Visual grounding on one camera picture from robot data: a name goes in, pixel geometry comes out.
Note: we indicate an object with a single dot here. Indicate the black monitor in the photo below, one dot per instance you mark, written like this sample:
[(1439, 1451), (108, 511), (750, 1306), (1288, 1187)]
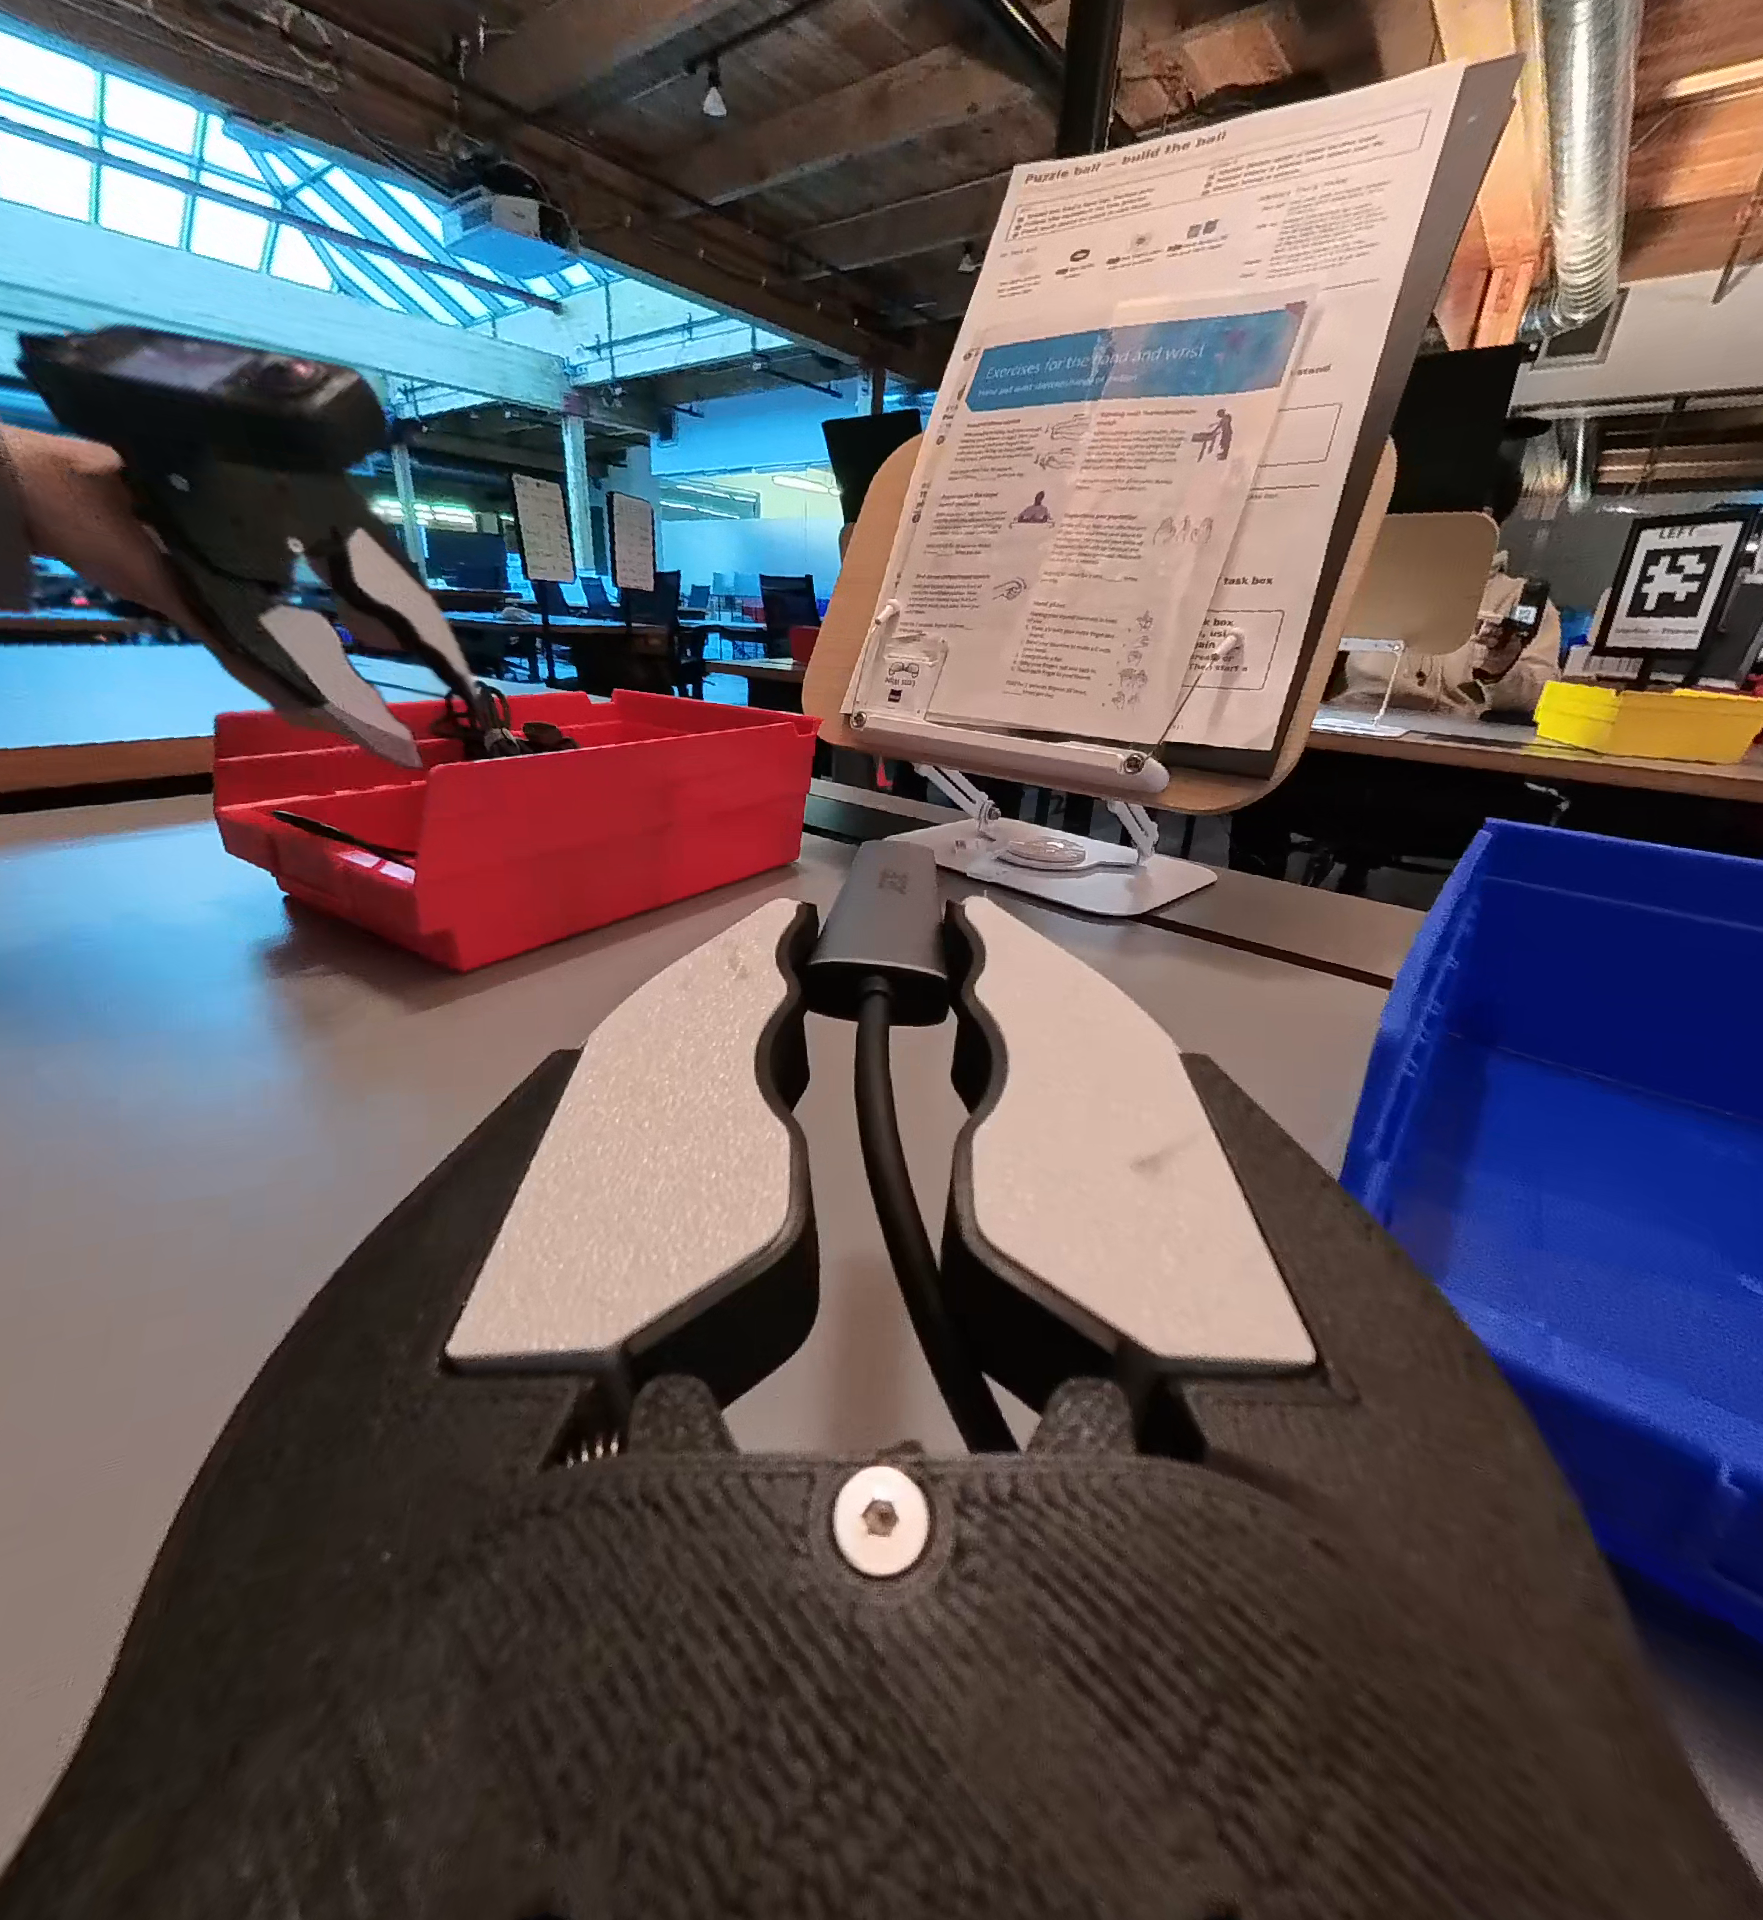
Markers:
[(870, 464), (1481, 429)]

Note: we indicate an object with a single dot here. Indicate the plain wooden stand panel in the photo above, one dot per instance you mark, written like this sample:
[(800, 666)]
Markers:
[(1421, 578)]

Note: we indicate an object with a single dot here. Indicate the person's left hand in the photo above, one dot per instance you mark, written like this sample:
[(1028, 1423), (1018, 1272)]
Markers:
[(85, 524)]

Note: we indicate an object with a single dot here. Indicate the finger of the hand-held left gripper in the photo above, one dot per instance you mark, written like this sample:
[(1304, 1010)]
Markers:
[(394, 594), (324, 683)]

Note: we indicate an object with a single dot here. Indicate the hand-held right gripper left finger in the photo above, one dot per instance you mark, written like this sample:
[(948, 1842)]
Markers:
[(642, 1184)]

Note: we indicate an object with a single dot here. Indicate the black steel post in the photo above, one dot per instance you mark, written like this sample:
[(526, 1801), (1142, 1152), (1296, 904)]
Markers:
[(1094, 75)]

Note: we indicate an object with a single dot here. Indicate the blue plastic bin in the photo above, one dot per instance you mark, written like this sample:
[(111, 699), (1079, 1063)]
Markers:
[(1647, 1201)]

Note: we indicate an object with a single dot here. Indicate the black framed marker sign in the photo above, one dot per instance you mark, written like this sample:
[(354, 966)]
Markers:
[(1676, 585)]

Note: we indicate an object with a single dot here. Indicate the grey desk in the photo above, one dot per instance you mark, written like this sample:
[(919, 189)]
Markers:
[(220, 1125)]

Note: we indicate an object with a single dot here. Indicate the grey USB hub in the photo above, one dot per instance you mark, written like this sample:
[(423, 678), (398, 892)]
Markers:
[(882, 931)]

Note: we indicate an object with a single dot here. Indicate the ceiling projector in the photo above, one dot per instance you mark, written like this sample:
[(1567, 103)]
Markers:
[(498, 233)]

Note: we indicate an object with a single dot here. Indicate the yellow storage bin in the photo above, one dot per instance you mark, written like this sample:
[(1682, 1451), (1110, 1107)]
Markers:
[(1647, 728)]

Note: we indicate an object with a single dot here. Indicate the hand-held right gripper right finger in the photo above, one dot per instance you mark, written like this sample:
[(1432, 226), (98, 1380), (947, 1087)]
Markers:
[(1122, 1184)]

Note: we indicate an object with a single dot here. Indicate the ceiling spotlight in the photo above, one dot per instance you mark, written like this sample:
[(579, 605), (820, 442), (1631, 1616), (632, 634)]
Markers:
[(715, 94)]

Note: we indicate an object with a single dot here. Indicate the silver duct pipe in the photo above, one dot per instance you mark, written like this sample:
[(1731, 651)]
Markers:
[(1585, 150)]

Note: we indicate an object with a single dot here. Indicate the red divided bin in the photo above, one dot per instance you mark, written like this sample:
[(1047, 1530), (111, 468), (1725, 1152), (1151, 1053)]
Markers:
[(564, 855)]

